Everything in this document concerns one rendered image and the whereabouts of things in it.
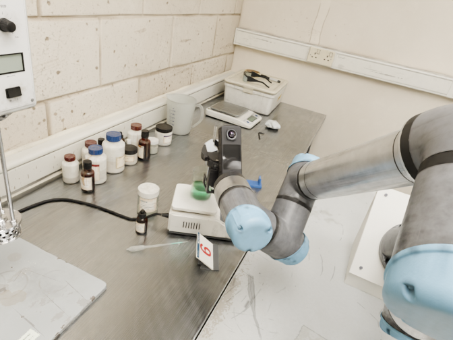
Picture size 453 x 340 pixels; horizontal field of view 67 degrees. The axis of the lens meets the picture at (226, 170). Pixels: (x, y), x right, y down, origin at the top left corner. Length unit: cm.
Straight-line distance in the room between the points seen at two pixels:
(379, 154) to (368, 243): 49
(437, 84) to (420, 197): 181
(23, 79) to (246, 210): 39
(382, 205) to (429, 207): 65
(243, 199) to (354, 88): 165
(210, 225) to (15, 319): 46
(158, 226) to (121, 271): 18
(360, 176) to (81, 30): 93
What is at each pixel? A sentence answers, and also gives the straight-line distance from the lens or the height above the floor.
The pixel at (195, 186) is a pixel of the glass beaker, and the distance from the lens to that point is 90.
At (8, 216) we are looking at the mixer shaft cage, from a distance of 75.
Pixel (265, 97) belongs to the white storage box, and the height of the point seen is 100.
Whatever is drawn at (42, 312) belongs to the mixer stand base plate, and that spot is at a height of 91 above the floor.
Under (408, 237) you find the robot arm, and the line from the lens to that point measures 34.
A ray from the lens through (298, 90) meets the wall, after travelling 223.
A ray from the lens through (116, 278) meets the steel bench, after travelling 83.
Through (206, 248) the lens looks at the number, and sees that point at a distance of 89.
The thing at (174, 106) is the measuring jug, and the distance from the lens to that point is 145.
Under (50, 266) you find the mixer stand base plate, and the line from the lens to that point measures 86.
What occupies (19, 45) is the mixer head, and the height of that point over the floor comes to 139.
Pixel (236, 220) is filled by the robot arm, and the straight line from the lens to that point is 58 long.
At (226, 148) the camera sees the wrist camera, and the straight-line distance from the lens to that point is 71.
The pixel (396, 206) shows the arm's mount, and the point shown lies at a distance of 99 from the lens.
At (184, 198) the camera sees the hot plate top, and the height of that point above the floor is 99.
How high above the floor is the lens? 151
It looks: 29 degrees down
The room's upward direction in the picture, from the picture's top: 11 degrees clockwise
